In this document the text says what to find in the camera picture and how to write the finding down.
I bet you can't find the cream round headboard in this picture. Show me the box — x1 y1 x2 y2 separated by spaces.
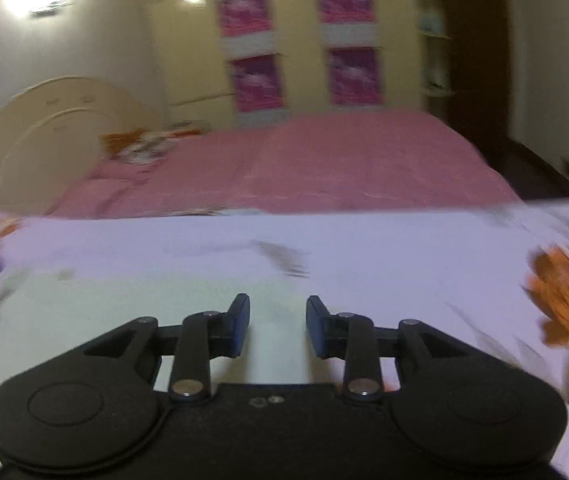
0 76 165 216

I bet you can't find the cream wardrobe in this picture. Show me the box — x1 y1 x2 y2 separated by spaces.
137 0 455 126

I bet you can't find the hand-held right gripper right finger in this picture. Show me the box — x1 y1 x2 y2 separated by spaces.
306 296 470 403

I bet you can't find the cream corner shelf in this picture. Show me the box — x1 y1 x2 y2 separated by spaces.
409 0 455 98

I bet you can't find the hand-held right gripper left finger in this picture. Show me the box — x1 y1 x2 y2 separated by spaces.
84 293 251 403

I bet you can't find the orange patterned pillow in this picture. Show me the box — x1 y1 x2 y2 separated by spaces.
100 127 205 166

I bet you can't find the pink checked bedspread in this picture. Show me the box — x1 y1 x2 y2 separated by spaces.
49 110 525 221

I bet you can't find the purple floral bedsheet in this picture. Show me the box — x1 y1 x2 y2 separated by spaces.
0 197 569 480

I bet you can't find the brown wooden door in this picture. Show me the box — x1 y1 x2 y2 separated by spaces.
439 0 511 146

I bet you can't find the light green sweater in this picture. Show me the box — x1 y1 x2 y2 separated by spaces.
0 267 415 401

